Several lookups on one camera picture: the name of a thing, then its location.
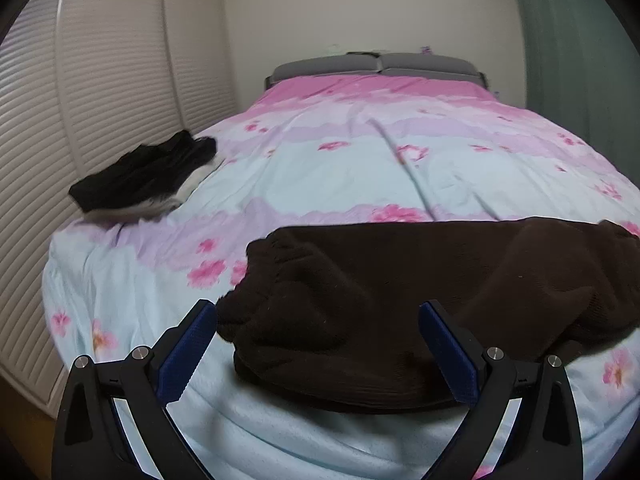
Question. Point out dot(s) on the dark bed frame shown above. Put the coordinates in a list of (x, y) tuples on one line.
[(267, 83)]

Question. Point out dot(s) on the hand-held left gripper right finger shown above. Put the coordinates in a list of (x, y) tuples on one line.
[(451, 360)]

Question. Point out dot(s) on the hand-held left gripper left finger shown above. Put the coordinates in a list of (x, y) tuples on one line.
[(186, 355)]

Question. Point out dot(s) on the flat dark object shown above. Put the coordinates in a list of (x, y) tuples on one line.
[(362, 53)]

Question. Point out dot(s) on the white folded garment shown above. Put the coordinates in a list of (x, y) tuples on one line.
[(194, 181)]

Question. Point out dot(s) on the black folded garment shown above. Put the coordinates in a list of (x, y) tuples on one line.
[(140, 170)]

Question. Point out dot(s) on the grey headboard cushion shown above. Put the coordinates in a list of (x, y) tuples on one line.
[(325, 69), (430, 65)]

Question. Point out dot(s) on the pink floral bedspread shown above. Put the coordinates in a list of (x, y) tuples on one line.
[(325, 180)]

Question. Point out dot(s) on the brown pants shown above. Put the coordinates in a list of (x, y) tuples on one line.
[(375, 285)]

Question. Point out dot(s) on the green curtain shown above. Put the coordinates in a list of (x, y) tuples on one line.
[(575, 50)]

